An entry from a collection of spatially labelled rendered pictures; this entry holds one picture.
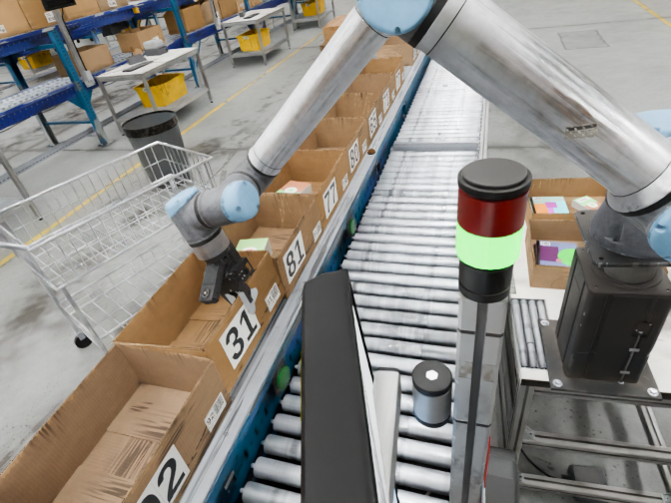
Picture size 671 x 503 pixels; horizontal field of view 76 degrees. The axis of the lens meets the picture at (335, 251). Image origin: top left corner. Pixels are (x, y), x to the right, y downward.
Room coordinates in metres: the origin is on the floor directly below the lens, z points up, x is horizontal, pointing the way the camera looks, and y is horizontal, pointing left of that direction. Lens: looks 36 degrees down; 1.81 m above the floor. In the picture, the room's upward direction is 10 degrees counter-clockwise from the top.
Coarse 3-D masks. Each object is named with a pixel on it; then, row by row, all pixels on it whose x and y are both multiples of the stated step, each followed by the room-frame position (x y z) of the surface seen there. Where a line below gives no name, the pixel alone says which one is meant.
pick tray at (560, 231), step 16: (528, 224) 1.29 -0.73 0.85; (544, 224) 1.30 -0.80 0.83; (560, 224) 1.28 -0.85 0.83; (576, 224) 1.26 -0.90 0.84; (528, 240) 1.23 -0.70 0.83; (544, 240) 1.30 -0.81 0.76; (560, 240) 1.28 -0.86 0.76; (576, 240) 1.26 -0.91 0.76; (528, 256) 1.17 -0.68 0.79; (528, 272) 1.13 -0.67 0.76; (544, 272) 1.05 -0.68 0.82; (560, 272) 1.03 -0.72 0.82; (560, 288) 1.03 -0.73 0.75
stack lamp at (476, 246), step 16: (528, 192) 0.26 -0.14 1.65; (464, 208) 0.27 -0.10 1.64; (480, 208) 0.26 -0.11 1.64; (496, 208) 0.25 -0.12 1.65; (512, 208) 0.25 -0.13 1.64; (464, 224) 0.27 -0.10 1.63; (480, 224) 0.26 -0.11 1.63; (496, 224) 0.25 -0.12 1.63; (512, 224) 0.25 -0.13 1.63; (464, 240) 0.27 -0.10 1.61; (480, 240) 0.25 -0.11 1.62; (496, 240) 0.25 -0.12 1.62; (512, 240) 0.25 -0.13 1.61; (464, 256) 0.26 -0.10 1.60; (480, 256) 0.25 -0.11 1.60; (496, 256) 0.25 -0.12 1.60; (512, 256) 0.25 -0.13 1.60
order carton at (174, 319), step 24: (192, 264) 1.15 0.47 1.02; (264, 264) 1.02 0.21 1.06; (168, 288) 1.04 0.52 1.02; (192, 288) 1.11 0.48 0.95; (264, 288) 0.98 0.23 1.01; (144, 312) 0.93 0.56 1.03; (168, 312) 0.99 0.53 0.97; (192, 312) 1.06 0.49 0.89; (216, 312) 1.03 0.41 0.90; (264, 312) 0.94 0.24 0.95; (120, 336) 0.84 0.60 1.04; (144, 336) 0.89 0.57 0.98; (168, 336) 0.95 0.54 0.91; (192, 336) 0.95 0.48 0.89; (216, 336) 0.76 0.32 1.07; (216, 360) 0.72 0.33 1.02; (240, 360) 0.78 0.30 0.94
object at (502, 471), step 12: (492, 456) 0.35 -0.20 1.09; (504, 456) 0.35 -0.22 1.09; (516, 456) 0.35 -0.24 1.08; (492, 468) 0.33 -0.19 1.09; (504, 468) 0.33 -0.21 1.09; (516, 468) 0.33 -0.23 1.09; (492, 480) 0.32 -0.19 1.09; (504, 480) 0.31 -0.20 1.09; (516, 480) 0.31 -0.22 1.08; (492, 492) 0.30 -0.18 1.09; (504, 492) 0.30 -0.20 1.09; (516, 492) 0.30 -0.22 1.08
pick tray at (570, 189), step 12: (540, 180) 1.60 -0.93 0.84; (552, 180) 1.58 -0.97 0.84; (564, 180) 1.57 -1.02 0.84; (576, 180) 1.56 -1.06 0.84; (588, 180) 1.54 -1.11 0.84; (540, 192) 1.60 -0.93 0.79; (552, 192) 1.58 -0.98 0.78; (564, 192) 1.57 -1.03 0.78; (576, 192) 1.55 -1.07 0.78; (588, 192) 1.54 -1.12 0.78; (600, 192) 1.53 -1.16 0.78; (528, 204) 1.43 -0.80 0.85; (528, 216) 1.40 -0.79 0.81; (540, 216) 1.34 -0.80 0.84; (552, 216) 1.33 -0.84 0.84; (564, 216) 1.32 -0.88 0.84
